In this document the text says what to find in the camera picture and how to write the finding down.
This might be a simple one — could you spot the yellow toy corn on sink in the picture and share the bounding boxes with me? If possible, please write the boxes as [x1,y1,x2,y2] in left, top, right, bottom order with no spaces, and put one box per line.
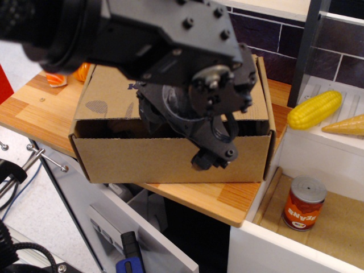
[287,90,342,130]

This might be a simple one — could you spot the black and blue tool handle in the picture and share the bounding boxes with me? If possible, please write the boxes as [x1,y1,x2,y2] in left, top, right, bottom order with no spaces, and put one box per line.
[115,231,146,273]

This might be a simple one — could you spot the orange toy pumpkin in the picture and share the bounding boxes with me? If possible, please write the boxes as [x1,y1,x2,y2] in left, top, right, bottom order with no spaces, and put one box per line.
[72,63,91,82]

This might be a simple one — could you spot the salmon sushi toy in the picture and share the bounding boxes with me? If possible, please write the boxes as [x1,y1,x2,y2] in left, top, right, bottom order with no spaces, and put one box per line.
[45,72,68,88]

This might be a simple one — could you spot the blue cable on floor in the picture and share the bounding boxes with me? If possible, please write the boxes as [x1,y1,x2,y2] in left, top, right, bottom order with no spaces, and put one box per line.
[0,162,43,222]

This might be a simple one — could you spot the black braided hose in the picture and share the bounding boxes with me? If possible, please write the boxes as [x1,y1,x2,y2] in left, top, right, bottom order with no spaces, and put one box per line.
[0,220,59,273]

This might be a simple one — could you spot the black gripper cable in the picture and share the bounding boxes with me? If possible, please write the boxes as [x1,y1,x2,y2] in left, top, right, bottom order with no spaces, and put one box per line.
[210,112,238,143]

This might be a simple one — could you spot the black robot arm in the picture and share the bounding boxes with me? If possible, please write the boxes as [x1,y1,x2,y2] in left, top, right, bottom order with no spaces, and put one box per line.
[1,1,257,170]

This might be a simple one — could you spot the metal table clamp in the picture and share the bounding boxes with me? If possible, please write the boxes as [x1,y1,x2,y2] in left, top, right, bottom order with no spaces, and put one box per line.
[1,144,69,197]

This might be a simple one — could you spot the brown cardboard box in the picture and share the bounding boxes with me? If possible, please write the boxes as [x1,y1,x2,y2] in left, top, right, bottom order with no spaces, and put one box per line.
[69,56,276,183]

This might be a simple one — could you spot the orange beans can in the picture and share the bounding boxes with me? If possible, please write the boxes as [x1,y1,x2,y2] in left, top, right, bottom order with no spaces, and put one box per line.
[282,175,328,231]

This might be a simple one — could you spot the toy ice cream cone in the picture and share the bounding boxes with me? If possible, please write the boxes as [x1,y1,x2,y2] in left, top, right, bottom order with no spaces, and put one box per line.
[321,114,363,136]

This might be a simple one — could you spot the red object at edge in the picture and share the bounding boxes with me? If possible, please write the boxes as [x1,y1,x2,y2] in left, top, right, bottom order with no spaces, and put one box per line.
[0,66,14,104]

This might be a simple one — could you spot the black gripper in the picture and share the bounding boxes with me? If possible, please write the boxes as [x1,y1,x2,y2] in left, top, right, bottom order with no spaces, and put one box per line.
[136,81,238,171]

